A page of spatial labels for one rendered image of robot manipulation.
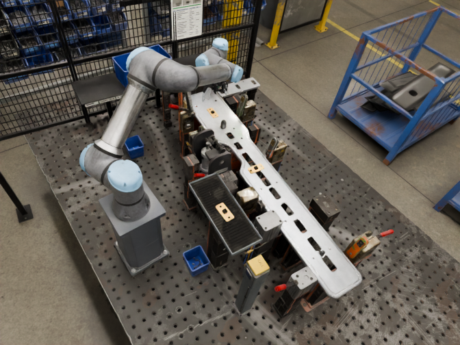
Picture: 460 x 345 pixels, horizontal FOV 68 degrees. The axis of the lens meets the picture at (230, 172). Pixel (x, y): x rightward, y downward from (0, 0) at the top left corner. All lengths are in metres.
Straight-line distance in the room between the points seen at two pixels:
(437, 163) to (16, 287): 3.67
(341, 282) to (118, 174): 0.99
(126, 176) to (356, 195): 1.43
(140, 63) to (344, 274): 1.16
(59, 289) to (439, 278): 2.27
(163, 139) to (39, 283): 1.25
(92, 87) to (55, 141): 0.44
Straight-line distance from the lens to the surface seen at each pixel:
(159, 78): 1.29
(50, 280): 2.68
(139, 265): 1.75
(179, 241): 1.84
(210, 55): 1.66
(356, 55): 3.40
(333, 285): 1.53
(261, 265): 1.30
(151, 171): 2.11
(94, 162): 1.38
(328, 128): 3.68
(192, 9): 2.30
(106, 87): 2.18
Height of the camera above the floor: 2.33
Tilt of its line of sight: 50 degrees down
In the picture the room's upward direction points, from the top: 9 degrees clockwise
